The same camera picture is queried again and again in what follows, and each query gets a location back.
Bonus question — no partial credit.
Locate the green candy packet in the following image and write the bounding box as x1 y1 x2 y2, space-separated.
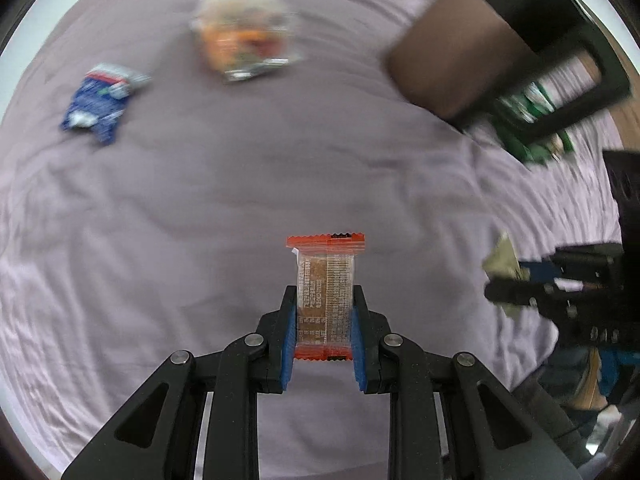
482 232 532 319

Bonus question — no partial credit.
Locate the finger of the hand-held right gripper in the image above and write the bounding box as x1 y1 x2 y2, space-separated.
484 280 561 313
519 242 623 285

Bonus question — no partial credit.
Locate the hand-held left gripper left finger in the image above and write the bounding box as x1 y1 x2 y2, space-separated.
61 285 299 480

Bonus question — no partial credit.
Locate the brown and black electric kettle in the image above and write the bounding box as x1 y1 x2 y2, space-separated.
385 0 632 144

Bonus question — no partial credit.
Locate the green tray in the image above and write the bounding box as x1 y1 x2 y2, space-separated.
492 52 604 164

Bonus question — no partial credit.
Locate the blue and white snack packet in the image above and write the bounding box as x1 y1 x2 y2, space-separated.
59 62 152 147

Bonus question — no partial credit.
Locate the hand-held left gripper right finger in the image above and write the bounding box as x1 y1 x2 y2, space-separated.
350 285 583 480

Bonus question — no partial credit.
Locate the red-edged clear biscuit packet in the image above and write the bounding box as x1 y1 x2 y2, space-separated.
285 232 366 363

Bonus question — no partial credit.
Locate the clear bag of orange snacks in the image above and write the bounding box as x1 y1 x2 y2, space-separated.
189 0 304 84

